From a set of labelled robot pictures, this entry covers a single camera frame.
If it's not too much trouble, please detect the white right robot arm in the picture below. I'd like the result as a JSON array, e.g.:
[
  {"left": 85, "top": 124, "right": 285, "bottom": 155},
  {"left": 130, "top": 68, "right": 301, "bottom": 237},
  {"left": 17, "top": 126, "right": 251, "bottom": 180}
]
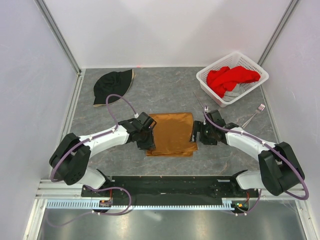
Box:
[{"left": 192, "top": 110, "right": 309, "bottom": 200}]

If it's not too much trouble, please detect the black bucket hat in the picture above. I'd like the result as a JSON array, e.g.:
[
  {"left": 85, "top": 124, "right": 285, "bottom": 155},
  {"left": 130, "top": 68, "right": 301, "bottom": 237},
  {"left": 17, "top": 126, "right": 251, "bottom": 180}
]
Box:
[{"left": 93, "top": 69, "right": 134, "bottom": 107}]

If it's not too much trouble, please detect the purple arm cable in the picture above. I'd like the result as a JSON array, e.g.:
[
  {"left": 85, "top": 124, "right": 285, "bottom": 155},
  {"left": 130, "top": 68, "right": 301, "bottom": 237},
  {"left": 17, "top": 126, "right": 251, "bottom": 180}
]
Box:
[
  {"left": 203, "top": 106, "right": 310, "bottom": 217},
  {"left": 46, "top": 93, "right": 140, "bottom": 227}
]

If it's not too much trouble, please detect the silver fork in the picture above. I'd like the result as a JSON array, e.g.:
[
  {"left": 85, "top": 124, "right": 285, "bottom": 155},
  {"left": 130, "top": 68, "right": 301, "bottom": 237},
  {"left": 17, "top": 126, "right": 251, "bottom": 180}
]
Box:
[{"left": 242, "top": 103, "right": 266, "bottom": 129}]

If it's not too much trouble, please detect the right aluminium frame post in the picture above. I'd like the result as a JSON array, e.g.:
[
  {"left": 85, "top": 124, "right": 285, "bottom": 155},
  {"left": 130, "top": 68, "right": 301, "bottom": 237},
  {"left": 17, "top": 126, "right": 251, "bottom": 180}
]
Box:
[{"left": 257, "top": 0, "right": 300, "bottom": 66}]

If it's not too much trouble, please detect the left aluminium frame post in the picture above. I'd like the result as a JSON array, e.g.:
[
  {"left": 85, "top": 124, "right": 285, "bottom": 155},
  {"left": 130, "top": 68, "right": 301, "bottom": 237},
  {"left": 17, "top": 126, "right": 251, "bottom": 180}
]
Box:
[{"left": 34, "top": 0, "right": 82, "bottom": 75}]

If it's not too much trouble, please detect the silver knife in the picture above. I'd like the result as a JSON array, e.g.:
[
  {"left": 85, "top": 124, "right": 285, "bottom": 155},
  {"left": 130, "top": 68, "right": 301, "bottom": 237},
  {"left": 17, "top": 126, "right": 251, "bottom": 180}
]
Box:
[{"left": 193, "top": 91, "right": 205, "bottom": 109}]

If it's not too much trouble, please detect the red cloth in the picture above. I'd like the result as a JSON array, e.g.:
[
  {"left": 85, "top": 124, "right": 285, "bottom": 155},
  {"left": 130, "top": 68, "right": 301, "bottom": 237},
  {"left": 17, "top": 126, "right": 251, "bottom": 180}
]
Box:
[{"left": 206, "top": 66, "right": 261, "bottom": 98}]

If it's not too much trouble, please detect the orange cloth napkin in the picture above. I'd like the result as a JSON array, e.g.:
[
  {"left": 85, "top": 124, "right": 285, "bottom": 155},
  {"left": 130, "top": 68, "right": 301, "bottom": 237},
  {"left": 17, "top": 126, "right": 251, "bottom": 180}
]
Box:
[{"left": 146, "top": 112, "right": 198, "bottom": 157}]

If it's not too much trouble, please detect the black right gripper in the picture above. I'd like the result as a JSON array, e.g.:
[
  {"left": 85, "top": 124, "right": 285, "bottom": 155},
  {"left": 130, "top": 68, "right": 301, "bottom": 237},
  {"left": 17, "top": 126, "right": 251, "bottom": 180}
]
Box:
[{"left": 188, "top": 120, "right": 218, "bottom": 146}]

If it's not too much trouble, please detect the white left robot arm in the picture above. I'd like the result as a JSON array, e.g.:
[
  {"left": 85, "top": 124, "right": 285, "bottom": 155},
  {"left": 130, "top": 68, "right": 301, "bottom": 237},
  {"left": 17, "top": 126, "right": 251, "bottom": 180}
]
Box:
[{"left": 49, "top": 112, "right": 157, "bottom": 197}]

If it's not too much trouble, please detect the aluminium frame post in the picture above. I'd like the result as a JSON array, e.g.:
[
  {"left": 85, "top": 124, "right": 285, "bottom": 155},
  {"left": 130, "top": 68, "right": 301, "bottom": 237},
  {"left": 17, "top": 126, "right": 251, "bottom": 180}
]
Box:
[
  {"left": 257, "top": 0, "right": 300, "bottom": 66},
  {"left": 34, "top": 0, "right": 82, "bottom": 75}
]

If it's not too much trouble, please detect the slotted cable duct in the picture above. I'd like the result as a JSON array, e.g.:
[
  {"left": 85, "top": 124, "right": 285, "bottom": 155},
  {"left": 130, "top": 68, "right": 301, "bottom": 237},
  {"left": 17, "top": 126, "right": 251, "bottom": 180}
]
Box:
[{"left": 46, "top": 199, "right": 250, "bottom": 210}]

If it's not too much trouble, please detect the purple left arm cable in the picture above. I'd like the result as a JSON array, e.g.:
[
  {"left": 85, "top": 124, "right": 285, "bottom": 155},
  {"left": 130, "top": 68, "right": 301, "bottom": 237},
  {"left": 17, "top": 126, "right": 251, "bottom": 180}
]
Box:
[{"left": 46, "top": 93, "right": 140, "bottom": 227}]

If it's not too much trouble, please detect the grey cloth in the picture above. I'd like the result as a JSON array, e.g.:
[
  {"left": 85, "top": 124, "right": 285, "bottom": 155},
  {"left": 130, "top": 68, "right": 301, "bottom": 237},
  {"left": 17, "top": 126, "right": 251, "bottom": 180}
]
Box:
[{"left": 222, "top": 84, "right": 245, "bottom": 102}]

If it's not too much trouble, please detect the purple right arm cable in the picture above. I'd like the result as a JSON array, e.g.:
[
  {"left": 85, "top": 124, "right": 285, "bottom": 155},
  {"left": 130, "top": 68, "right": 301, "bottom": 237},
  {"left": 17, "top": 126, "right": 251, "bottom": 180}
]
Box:
[{"left": 203, "top": 106, "right": 310, "bottom": 217}]

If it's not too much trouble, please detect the white plastic basket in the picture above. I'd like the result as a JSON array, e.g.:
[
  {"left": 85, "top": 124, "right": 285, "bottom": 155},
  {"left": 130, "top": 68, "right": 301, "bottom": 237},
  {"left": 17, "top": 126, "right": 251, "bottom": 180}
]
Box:
[{"left": 196, "top": 52, "right": 269, "bottom": 108}]

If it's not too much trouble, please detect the aluminium front rail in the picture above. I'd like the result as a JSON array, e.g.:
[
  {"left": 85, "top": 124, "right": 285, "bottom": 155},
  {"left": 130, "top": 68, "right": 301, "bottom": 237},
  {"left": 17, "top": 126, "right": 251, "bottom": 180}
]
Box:
[{"left": 36, "top": 178, "right": 307, "bottom": 200}]

